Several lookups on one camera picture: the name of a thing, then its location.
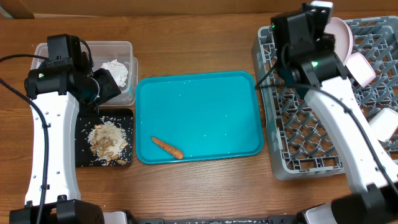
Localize white tissue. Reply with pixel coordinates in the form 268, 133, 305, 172
101, 59, 129, 88

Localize large white plate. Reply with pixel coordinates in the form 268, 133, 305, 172
325, 17, 353, 65

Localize orange carrot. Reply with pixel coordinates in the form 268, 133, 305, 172
151, 136, 184, 160

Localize white paper cup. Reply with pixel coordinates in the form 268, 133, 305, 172
369, 108, 398, 142

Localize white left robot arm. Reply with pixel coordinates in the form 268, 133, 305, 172
9, 34, 134, 223

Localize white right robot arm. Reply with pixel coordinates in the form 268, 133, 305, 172
271, 1, 397, 223

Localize clear plastic waste bin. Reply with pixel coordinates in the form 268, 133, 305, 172
31, 37, 138, 106

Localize food scraps pile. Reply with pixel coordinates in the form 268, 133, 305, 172
88, 121, 129, 166

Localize black plastic tray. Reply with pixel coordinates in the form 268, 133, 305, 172
75, 108, 134, 167

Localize teal serving tray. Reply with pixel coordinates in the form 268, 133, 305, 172
136, 71, 264, 164

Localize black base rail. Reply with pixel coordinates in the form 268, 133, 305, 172
128, 215, 299, 224

